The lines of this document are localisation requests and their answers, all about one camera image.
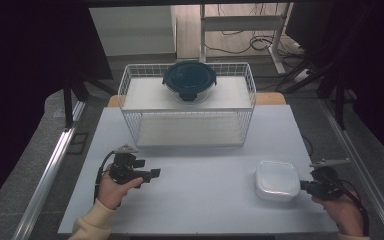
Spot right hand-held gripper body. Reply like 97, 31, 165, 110
309, 158, 352, 201

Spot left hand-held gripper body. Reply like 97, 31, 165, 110
108, 144, 144, 185

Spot white square lidded container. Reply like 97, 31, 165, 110
254, 159, 302, 202

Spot white wire shelf rack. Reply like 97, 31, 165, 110
117, 62, 258, 148

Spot round container dark blue lid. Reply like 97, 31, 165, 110
162, 59, 218, 104

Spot person's left hand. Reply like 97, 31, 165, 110
97, 166, 144, 210

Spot person's right hand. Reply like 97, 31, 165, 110
311, 191, 364, 237

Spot black floor grate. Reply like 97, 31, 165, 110
66, 132, 90, 156

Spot black metal stand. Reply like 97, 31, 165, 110
276, 59, 348, 131
61, 71, 118, 131

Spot wooden table board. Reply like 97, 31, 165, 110
107, 92, 288, 108

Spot white power strip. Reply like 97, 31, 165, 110
293, 68, 314, 83

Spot black curtain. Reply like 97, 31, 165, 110
0, 0, 114, 218
284, 0, 384, 168

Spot white cabinet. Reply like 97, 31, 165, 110
89, 4, 178, 58

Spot left hand-held gripper black cable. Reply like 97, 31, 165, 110
94, 150, 116, 204

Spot hand-held gripper black cable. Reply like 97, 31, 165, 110
94, 150, 116, 204
326, 176, 370, 236

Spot thin black cable loop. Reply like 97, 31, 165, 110
301, 134, 315, 158

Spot aluminium rail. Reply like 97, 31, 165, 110
11, 99, 88, 240
319, 99, 384, 240

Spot right hand-held gripper black cable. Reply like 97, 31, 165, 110
326, 176, 370, 236

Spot black floor cables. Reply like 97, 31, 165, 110
203, 3, 307, 68

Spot white metal desk frame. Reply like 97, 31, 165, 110
198, 2, 294, 76

